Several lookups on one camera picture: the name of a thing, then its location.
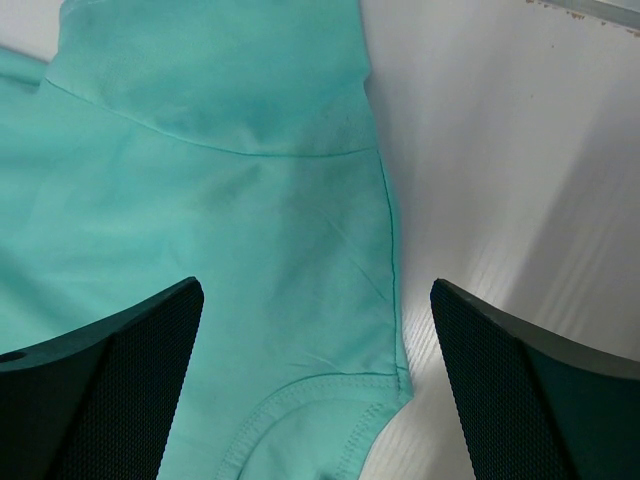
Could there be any teal t shirt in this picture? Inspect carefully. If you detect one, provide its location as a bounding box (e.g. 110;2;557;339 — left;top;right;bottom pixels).
1;1;412;479

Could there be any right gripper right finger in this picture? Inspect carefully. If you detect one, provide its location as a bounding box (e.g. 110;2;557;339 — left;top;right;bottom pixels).
430;279;639;479

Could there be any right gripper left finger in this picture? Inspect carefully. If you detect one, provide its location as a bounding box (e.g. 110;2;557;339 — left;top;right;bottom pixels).
1;277;204;479

